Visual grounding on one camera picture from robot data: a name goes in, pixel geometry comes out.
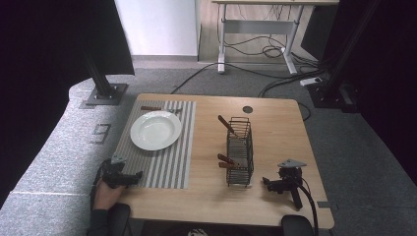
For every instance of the dark round table grommet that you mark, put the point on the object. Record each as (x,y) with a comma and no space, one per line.
(247,109)

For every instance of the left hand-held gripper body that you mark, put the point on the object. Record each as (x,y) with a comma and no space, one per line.
(113,173)

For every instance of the white desk frame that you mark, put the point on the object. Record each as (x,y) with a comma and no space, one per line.
(259,26)

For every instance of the white panel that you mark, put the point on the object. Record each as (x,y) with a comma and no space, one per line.
(157,26)

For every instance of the black chair armrest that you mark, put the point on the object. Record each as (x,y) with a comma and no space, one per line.
(119,219)
(296,226)

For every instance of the person's white shoe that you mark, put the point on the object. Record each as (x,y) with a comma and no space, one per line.
(197,232)

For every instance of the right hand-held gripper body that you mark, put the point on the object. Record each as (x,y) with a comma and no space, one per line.
(290,178)

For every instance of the black curtain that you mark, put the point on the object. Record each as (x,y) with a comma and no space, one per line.
(393,82)
(49,65)

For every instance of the grey striped placemat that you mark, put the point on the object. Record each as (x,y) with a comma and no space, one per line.
(167,167)

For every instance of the grey floor socket plate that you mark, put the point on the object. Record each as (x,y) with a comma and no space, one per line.
(101,132)

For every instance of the white power strip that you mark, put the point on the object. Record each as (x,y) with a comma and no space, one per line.
(310,81)

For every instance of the white plate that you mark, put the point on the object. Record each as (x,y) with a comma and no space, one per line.
(155,130)

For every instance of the black metal stand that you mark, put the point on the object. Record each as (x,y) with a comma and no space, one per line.
(103,87)
(334,82)

